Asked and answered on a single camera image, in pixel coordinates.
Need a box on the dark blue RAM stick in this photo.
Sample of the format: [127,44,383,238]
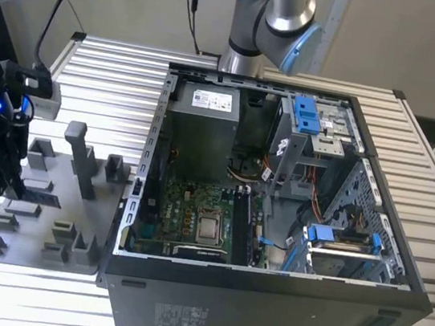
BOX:
[236,194,263,266]
[19,188,64,209]

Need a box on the black RAM slot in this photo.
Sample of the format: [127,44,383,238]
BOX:
[230,193,253,265]

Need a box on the black floor stand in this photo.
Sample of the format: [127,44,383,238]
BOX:
[0,4,29,63]

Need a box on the grey plastic parts rack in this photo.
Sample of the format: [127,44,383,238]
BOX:
[0,110,139,282]

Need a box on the green motherboard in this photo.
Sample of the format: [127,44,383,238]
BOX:
[124,173,278,271]

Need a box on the grey power supply unit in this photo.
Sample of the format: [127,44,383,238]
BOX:
[157,79,246,187]

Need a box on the black graphics card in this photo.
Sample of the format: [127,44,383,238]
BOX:
[169,240,231,266]

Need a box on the CPU socket with metal cover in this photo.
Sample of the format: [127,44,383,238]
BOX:
[189,206,231,250]

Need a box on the silver CPU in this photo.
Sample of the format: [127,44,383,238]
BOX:
[194,214,222,246]

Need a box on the white power supply label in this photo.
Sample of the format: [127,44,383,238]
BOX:
[189,88,235,114]

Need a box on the grey printed case sticker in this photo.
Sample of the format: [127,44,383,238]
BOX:
[152,301,211,326]

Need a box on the black open PC case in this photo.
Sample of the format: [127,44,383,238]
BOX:
[91,55,435,326]

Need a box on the grey metal drive cage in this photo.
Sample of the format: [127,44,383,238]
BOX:
[262,91,368,210]

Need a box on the blue plastic drive latch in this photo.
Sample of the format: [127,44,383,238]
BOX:
[287,95,325,137]

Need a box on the hard disk in blue carrier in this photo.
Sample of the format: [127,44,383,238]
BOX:
[295,222,388,284]

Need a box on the black square block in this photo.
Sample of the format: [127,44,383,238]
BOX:
[409,115,435,151]

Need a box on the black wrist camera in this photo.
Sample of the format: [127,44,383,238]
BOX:
[2,59,56,102]

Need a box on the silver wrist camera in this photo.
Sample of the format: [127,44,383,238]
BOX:
[29,79,65,122]

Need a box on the thick black camera cable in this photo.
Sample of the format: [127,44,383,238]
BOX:
[30,0,70,79]

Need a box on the yellow black wire bundle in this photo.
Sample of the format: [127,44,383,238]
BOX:
[225,152,274,185]

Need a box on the thin black cable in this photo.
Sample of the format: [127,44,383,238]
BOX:
[170,0,230,59]

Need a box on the blue flat data cable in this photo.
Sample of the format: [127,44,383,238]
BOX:
[256,235,288,251]

